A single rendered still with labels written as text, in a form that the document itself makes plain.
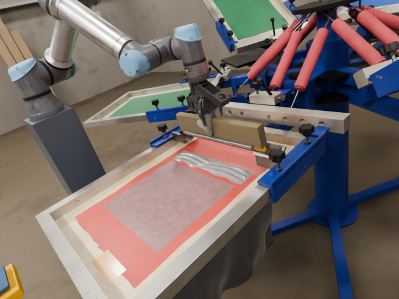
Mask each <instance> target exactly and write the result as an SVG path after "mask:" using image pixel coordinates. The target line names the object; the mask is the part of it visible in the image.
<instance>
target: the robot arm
mask: <svg viewBox="0 0 399 299"><path fill-rule="evenodd" d="M37 1H38V3H39V5H40V6H41V7H42V8H43V9H44V10H45V11H46V12H47V13H48V14H49V15H50V16H52V17H53V18H54V19H56V23H55V28H54V31H53V36H52V41H51V44H50V48H48V49H46V50H45V54H44V58H43V59H39V60H35V58H30V59H27V60H25V61H22V62H20V63H18V64H16V65H14V66H12V67H10V68H9V69H8V73H9V75H10V77H11V81H12V82H13V83H14V85H15V86H16V88H17V90H18V92H19V93H20V95H21V96H22V98H23V100H24V102H25V104H26V109H27V115H28V118H29V119H30V121H37V120H42V119H45V118H47V117H50V116H53V115H55V114H57V113H59V112H61V111H63V109H64V108H65V107H64V105H63V104H62V102H61V101H60V100H59V99H58V98H57V97H56V96H55V95H54V94H53V93H52V91H51V89H50V86H52V85H54V84H57V83H59V82H62V81H65V80H68V79H70V78H71V77H73V76H74V75H75V74H76V71H77V66H75V65H76V63H75V60H74V58H73V57H72V53H73V50H74V46H75V43H76V41H77V37H78V34H79V32H80V33H81V34H83V35H84V36H86V37H87V38H88V39H90V40H91V41H92V42H94V43H95V44H96V45H98V46H99V47H101V48H102V49H103V50H105V51H107V53H109V54H111V55H112V56H113V57H115V58H116V59H117V60H119V64H120V67H121V70H123V71H124V74H126V75H127V76H129V77H131V78H136V77H139V76H142V75H145V74H146V73H147V72H149V71H151V70H153V69H155V68H157V67H159V66H161V65H163V64H165V63H167V62H170V61H176V60H182V63H183V66H184V69H185V73H186V77H187V78H185V82H188V83H189V87H190V90H191V91H190V92H191V93H189V95H188V96H186V100H187V104H188V107H189V110H190V111H193V112H198V116H199V118H200V120H198V121H197V125H198V126H199V127H201V128H203V129H205V131H206V133H207V134H208V135H209V136H210V137H212V135H213V131H212V125H211V123H210V121H211V116H213V117H220V118H222V107H223V106H225V105H227V104H229V103H230V99H231V98H230V97H229V96H228V95H227V94H225V93H224V92H222V90H220V89H218V88H217V87H216V86H215V85H213V84H212V83H211V82H209V81H207V79H209V77H210V76H209V73H208V72H209V70H208V65H207V60H206V58H205V53H204V48H203V45H202V37H201V35H200V31H199V28H198V26H197V25H196V24H194V23H193V24H188V25H185V26H181V27H178V28H176V29H175V35H174V36H169V37H164V38H158V39H154V40H152V41H150V42H149V43H147V44H145V45H140V44H139V43H137V42H136V41H135V40H133V39H132V38H130V37H129V36H127V35H126V34H125V33H123V32H122V31H120V30H119V29H117V28H116V27H115V26H113V25H111V23H109V22H107V21H106V20H105V19H103V18H102V17H100V16H99V15H97V14H96V13H95V12H93V11H92V10H91V8H92V6H93V5H97V4H99V3H100V1H101V0H37ZM209 111H210V112H211V113H210V114H207V113H209Z"/></svg>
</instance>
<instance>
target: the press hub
mask: <svg viewBox="0 0 399 299"><path fill-rule="evenodd" d="M356 1H359V0H319V1H315V2H311V3H308V4H305V5H301V6H299V7H296V8H293V9H292V14H293V15H300V14H308V13H312V12H316V32H317V31H318V29H319V28H324V27H325V24H326V22H327V19H328V17H327V16H326V15H325V14H324V13H323V12H322V11H325V12H326V13H327V14H328V15H330V12H331V10H332V8H334V10H333V12H332V15H331V18H332V19H333V20H336V19H337V7H340V6H343V5H347V4H351V3H353V2H356ZM332 23H333V22H332V21H331V20H329V22H328V24H327V27H326V29H328V31H329V35H328V37H327V39H326V42H325V44H324V47H323V49H322V51H321V54H320V56H319V58H318V61H317V63H316V65H315V68H314V71H325V72H323V73H322V74H321V75H319V76H318V77H316V78H315V83H317V82H324V83H323V84H322V85H321V86H319V87H318V88H317V89H316V90H325V93H324V94H323V95H322V96H320V98H318V99H317V100H316V104H321V105H320V106H319V107H317V108H316V109H315V110H320V111H328V112H340V113H349V103H347V102H345V101H347V100H349V96H347V95H345V94H342V93H338V92H336V91H335V87H338V86H341V85H344V83H342V82H338V80H341V79H346V78H349V73H346V72H341V71H336V70H335V69H337V68H341V67H343V66H349V67H353V68H359V69H363V68H367V67H369V66H370V65H369V64H368V63H367V62H366V61H363V62H356V63H349V62H350V59H357V58H361V56H360V55H357V54H350V46H349V45H348V44H347V43H346V42H345V41H344V40H343V39H342V38H341V37H340V36H339V35H338V34H337V33H336V32H335V31H334V30H333V29H332V28H331V25H332ZM313 40H314V39H311V40H309V41H307V42H306V56H307V54H308V52H309V49H310V47H311V45H312V42H313ZM299 73H300V72H294V73H290V74H288V76H289V78H290V79H291V80H297V78H298V75H299ZM326 145H327V150H326V152H325V153H324V154H323V155H322V156H321V157H320V158H319V159H318V160H317V161H316V162H315V163H314V164H313V172H314V182H315V199H313V200H311V201H310V203H309V204H308V207H307V211H309V210H311V209H314V208H317V209H318V211H320V212H321V213H322V217H321V218H318V219H315V220H313V221H314V222H316V223H317V224H319V225H322V226H324V227H330V226H329V220H328V216H329V215H331V216H337V215H338V217H339V221H340V227H341V228H343V227H347V226H350V225H352V224H353V223H354V222H355V221H356V220H357V218H358V215H359V211H358V209H357V207H356V205H353V206H350V207H349V129H348V130H347V131H346V132H345V133H344V134H342V133H334V132H326Z"/></svg>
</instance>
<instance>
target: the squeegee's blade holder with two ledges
mask: <svg viewBox="0 0 399 299"><path fill-rule="evenodd" d="M183 133H185V134H188V135H192V136H197V137H200V138H205V139H209V140H212V141H217V142H222V143H225V144H229V145H234V146H237V147H242V148H246V149H249V150H252V149H253V148H254V145H251V144H246V143H243V142H238V141H232V140H229V139H224V138H219V137H216V136H212V137H210V136H209V135H206V134H203V133H198V132H193V131H188V130H184V131H183Z"/></svg>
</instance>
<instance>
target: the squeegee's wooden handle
mask: <svg viewBox="0 0 399 299"><path fill-rule="evenodd" d="M176 118H177V120H178V124H179V126H180V129H181V131H184V130H188V131H193V132H198V133H203V134H206V135H207V133H206V131H205V129H203V128H201V127H199V126H198V125H197V121H198V120H200V118H199V116H198V114H192V113H185V112H179V113H177V114H176ZM210 123H211V125H212V131H213V135H212V136H216V137H219V138H224V139H229V140H232V141H238V142H243V143H246V144H251V145H254V148H258V149H263V148H264V147H265V146H266V145H267V140H266V136H265V130H264V125H263V124H262V123H254V122H246V121H241V120H233V119H225V118H220V117H213V116H211V121H210Z"/></svg>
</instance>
